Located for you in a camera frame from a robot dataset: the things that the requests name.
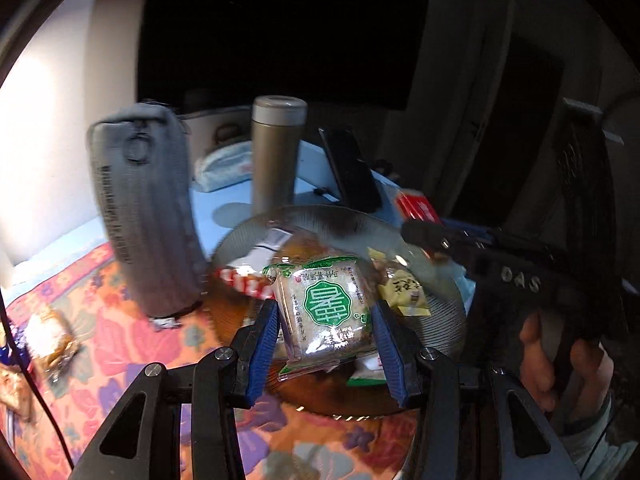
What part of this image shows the black cable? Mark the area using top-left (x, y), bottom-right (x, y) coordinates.
top-left (0, 290), bottom-right (76, 471)

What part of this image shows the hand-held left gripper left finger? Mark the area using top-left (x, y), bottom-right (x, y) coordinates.
top-left (70, 300), bottom-right (281, 480)

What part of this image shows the dark blue snack packet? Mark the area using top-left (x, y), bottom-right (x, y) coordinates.
top-left (0, 320), bottom-right (26, 366)

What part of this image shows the person's right forearm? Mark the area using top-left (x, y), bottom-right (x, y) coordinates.
top-left (557, 395), bottom-right (618, 476)

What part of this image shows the small clear cracker packet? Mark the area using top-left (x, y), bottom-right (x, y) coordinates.
top-left (0, 365), bottom-right (36, 421)

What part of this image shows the light blue desk mat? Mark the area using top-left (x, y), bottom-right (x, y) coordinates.
top-left (10, 140), bottom-right (401, 306)

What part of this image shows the round rice cake packet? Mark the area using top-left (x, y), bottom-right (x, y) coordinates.
top-left (22, 307), bottom-right (81, 376)

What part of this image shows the dark monitor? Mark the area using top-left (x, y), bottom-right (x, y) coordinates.
top-left (137, 0), bottom-right (431, 111)

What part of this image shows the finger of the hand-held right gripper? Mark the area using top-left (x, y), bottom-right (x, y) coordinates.
top-left (401, 220), bottom-right (481, 267)
top-left (442, 227), bottom-right (506, 250)

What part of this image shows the yellow snack packet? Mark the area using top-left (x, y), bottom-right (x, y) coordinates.
top-left (367, 247), bottom-right (432, 317)

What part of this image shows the smoky glass plate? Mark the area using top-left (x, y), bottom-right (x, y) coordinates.
top-left (207, 205), bottom-right (471, 418)

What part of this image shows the grey pencil case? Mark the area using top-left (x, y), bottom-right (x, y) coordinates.
top-left (87, 102), bottom-right (208, 331)

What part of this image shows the floral woven cloth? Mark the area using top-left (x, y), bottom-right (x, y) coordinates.
top-left (0, 240), bottom-right (416, 480)

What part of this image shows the red box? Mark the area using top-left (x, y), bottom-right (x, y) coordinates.
top-left (395, 190), bottom-right (443, 226)

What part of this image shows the red-white snack packet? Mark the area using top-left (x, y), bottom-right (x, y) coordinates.
top-left (215, 227), bottom-right (326, 301)

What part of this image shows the black phone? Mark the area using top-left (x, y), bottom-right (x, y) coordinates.
top-left (317, 127), bottom-right (383, 213)

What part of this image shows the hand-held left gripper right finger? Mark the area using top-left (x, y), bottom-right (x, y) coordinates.
top-left (372, 300), bottom-right (581, 480)

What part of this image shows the metallic thermos bottle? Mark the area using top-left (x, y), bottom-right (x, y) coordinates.
top-left (250, 95), bottom-right (308, 218)

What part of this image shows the person's right hand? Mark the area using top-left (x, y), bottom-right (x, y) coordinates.
top-left (519, 310), bottom-right (615, 423)

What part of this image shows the white packet with green edge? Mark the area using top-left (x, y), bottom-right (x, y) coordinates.
top-left (347, 355), bottom-right (391, 388)

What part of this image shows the black mesh chair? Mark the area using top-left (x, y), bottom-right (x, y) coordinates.
top-left (550, 97), bottom-right (631, 281)

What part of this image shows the tissue pack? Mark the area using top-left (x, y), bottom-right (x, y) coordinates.
top-left (194, 141), bottom-right (256, 193)

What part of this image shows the green label pastry packet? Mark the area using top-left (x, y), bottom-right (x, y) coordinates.
top-left (262, 255), bottom-right (376, 378)

